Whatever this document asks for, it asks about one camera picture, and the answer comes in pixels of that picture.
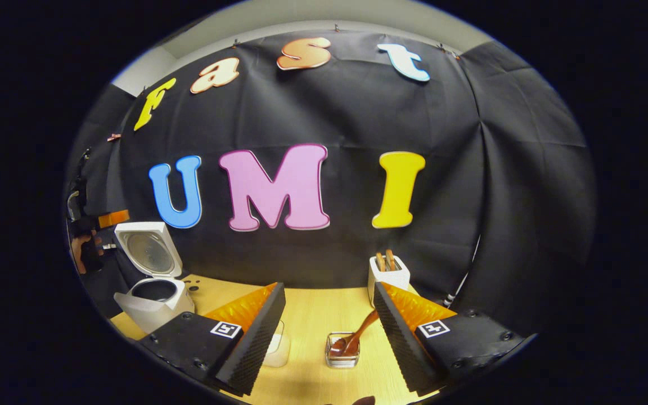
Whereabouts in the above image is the black backdrop cloth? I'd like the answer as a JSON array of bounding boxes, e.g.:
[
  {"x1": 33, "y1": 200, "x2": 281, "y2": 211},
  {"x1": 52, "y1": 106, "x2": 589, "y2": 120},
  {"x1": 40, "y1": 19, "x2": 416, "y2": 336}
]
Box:
[{"x1": 65, "y1": 28, "x2": 597, "y2": 338}]

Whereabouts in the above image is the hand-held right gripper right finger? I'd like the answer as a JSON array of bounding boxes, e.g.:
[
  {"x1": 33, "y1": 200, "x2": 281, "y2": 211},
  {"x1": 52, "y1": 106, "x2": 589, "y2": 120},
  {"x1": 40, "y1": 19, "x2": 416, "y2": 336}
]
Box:
[{"x1": 373, "y1": 281, "x2": 527, "y2": 396}]

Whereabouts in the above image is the white toaster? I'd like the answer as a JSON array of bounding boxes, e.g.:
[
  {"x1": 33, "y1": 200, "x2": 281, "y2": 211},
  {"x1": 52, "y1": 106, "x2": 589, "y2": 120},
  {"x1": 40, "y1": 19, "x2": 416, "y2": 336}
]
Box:
[{"x1": 367, "y1": 255, "x2": 411, "y2": 308}]

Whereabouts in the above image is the clear plastic container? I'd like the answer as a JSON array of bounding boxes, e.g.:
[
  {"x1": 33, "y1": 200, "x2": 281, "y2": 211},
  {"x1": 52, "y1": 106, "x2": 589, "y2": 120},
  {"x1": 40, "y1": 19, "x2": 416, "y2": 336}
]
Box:
[{"x1": 262, "y1": 319, "x2": 291, "y2": 368}]

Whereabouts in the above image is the clear chopstick holder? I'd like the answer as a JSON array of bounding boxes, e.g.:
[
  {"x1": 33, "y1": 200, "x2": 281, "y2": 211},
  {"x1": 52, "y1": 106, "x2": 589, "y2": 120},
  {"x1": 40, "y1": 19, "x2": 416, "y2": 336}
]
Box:
[{"x1": 325, "y1": 332, "x2": 361, "y2": 368}]

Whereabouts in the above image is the white rice cooker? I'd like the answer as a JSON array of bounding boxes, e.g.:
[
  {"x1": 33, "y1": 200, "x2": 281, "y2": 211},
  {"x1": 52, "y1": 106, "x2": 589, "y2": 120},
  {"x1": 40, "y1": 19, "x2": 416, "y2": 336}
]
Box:
[{"x1": 113, "y1": 221, "x2": 195, "y2": 334}]

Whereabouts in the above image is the brown wooden spoon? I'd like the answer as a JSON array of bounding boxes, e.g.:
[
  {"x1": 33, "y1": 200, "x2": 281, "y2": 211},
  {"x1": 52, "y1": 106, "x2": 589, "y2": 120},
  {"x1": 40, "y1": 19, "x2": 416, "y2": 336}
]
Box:
[{"x1": 330, "y1": 309, "x2": 380, "y2": 357}]

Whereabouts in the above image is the thin cable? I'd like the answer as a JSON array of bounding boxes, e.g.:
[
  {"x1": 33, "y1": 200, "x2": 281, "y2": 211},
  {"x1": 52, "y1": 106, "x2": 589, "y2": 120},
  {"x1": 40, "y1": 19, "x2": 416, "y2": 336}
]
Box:
[{"x1": 444, "y1": 233, "x2": 481, "y2": 308}]

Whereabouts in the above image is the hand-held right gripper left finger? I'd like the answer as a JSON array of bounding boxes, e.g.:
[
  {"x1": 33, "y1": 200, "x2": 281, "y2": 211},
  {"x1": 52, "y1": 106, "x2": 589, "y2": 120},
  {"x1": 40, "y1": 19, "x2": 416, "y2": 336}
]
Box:
[{"x1": 138, "y1": 282, "x2": 286, "y2": 397}]

